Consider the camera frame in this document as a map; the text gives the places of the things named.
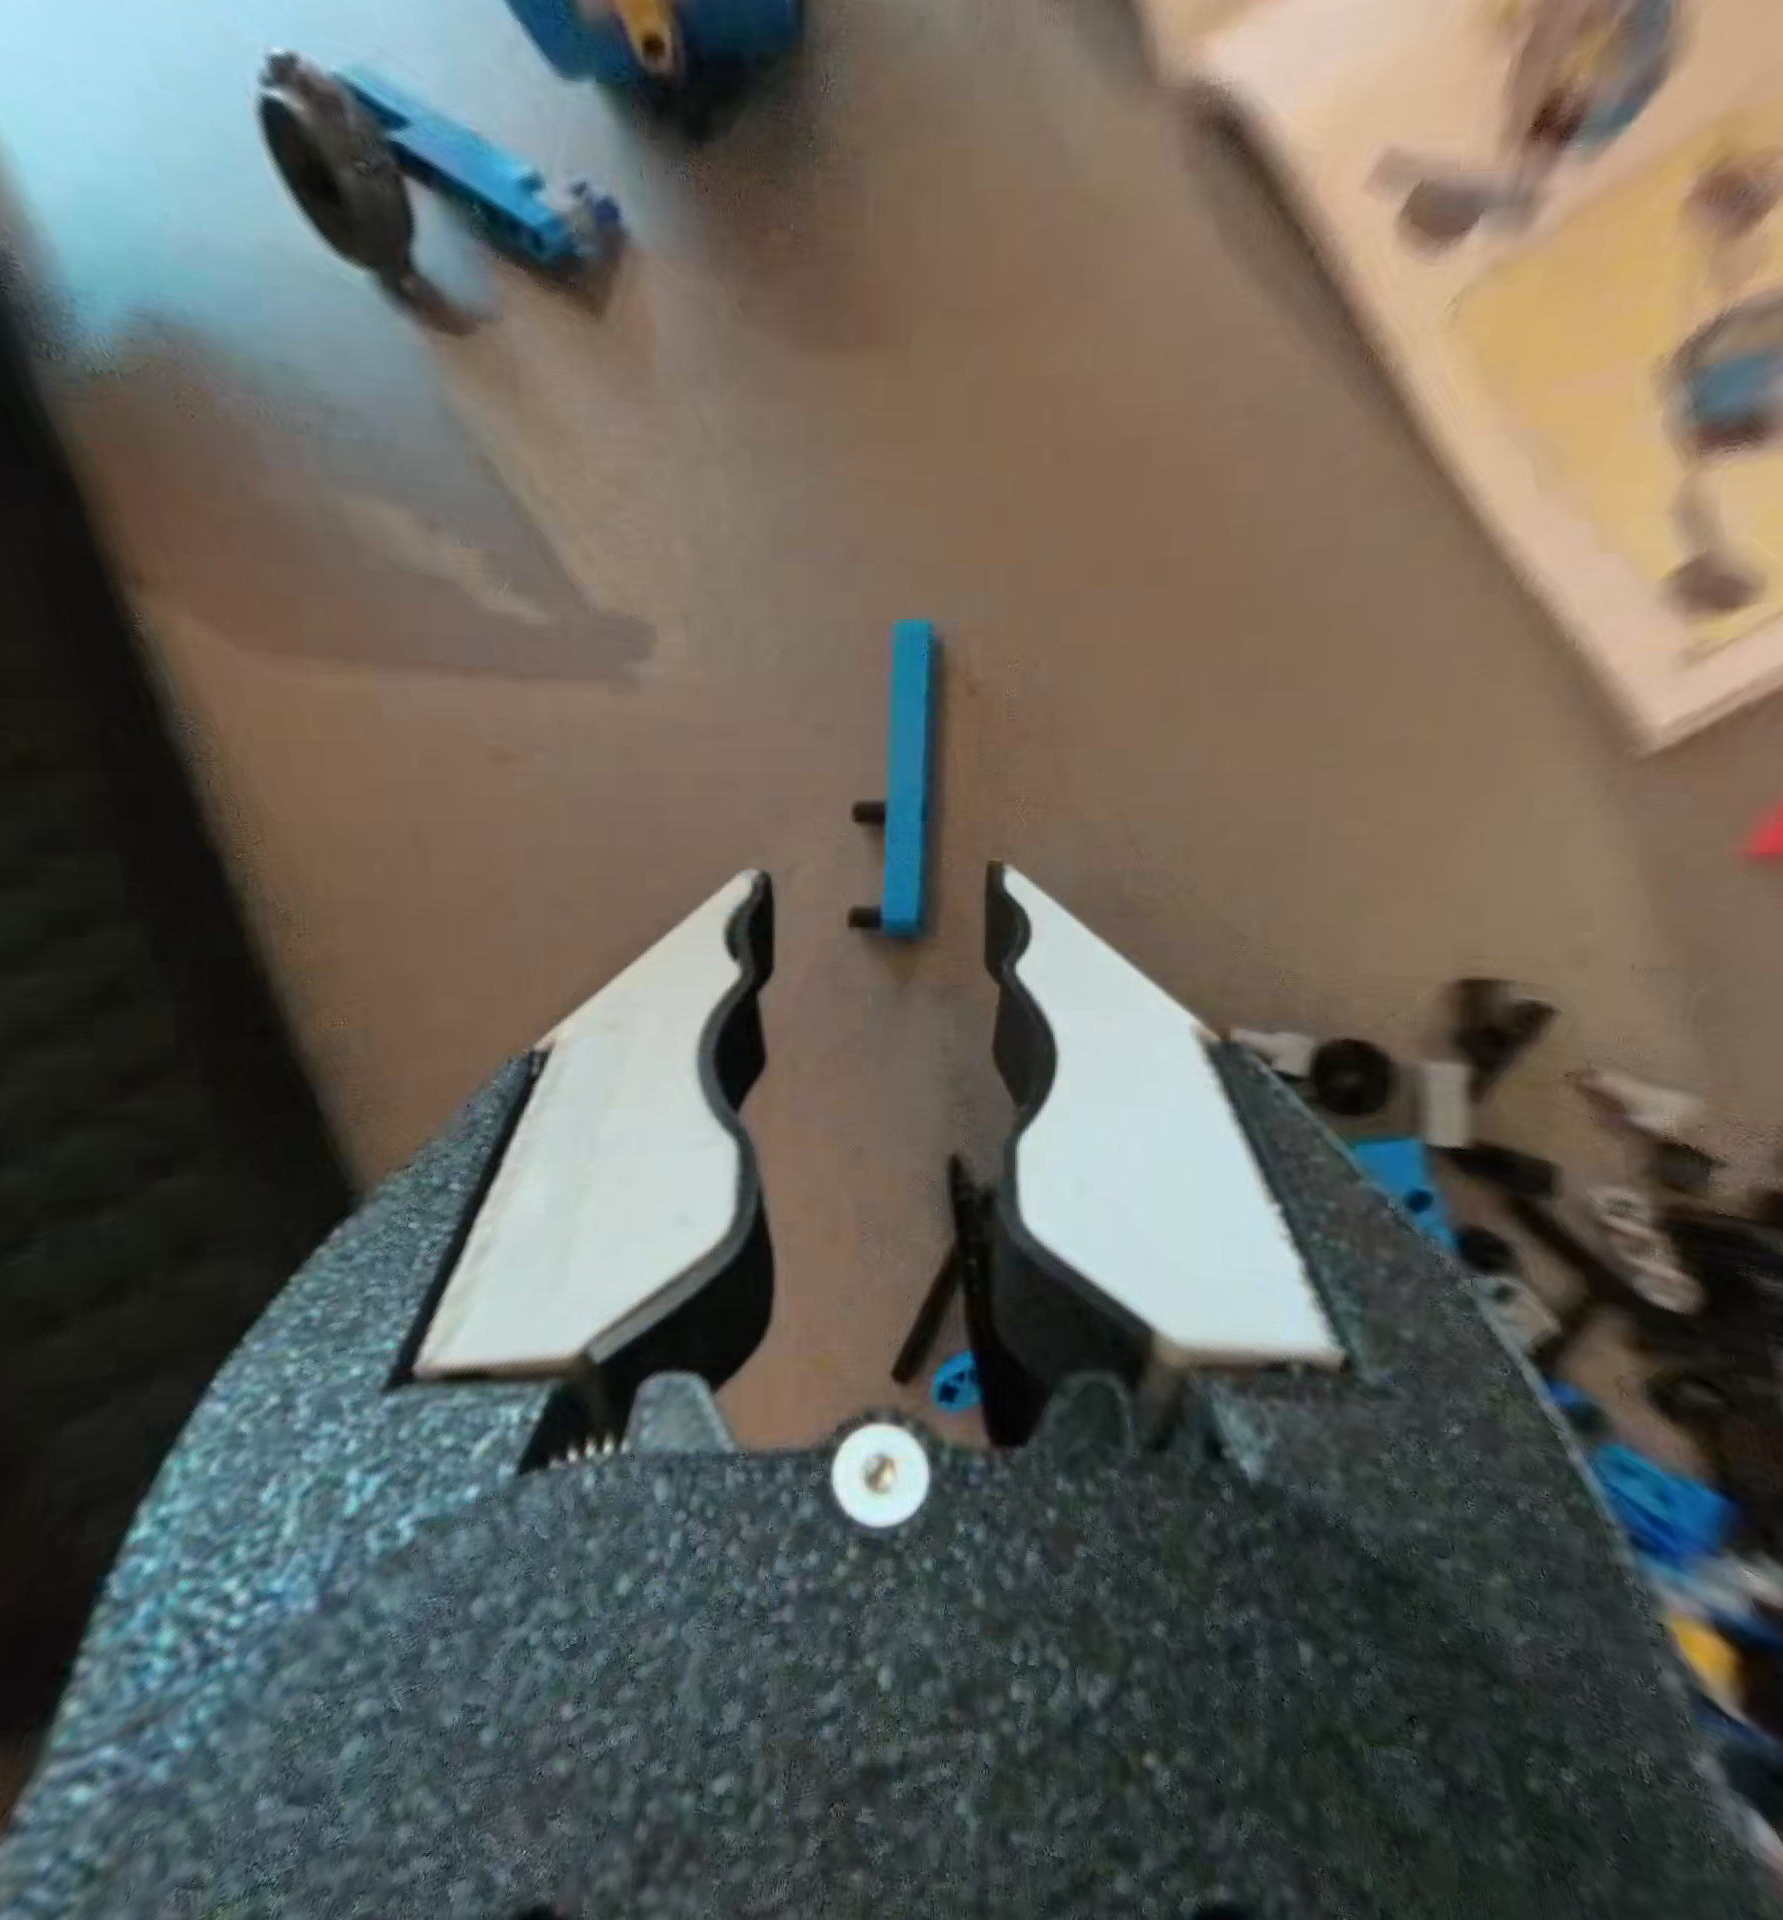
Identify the black perforated chair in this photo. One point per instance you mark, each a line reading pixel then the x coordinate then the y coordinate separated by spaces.
pixel 51 900

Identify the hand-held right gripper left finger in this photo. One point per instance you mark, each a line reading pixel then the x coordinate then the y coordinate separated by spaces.
pixel 606 1186

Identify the black gear wheel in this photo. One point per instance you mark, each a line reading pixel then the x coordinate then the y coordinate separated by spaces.
pixel 335 165

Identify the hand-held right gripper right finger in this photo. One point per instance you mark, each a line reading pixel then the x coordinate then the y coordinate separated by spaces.
pixel 1146 1186

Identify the blue beam with black pins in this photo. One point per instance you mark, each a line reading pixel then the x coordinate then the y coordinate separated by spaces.
pixel 909 749

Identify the short blue beam with pins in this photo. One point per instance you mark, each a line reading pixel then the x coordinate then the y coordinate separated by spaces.
pixel 456 158

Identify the instruction booklet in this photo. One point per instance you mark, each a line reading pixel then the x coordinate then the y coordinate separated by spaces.
pixel 1356 151

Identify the blue brick-built toy model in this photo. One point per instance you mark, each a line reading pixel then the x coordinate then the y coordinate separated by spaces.
pixel 576 38

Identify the pile of small building bricks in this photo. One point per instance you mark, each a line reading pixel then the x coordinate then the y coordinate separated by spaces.
pixel 1701 1276

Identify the grey desk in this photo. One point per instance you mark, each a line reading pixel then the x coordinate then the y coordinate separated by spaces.
pixel 1207 599

